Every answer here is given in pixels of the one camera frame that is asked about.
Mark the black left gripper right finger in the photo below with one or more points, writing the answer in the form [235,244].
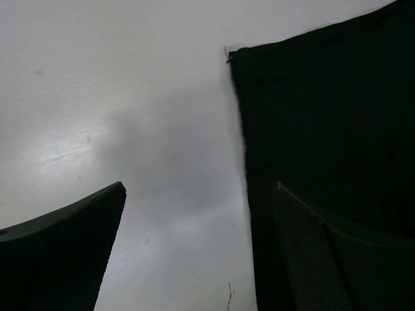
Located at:
[334,263]

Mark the black pleated skirt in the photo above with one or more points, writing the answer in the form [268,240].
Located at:
[330,115]

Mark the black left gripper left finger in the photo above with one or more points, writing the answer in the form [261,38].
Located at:
[57,261]

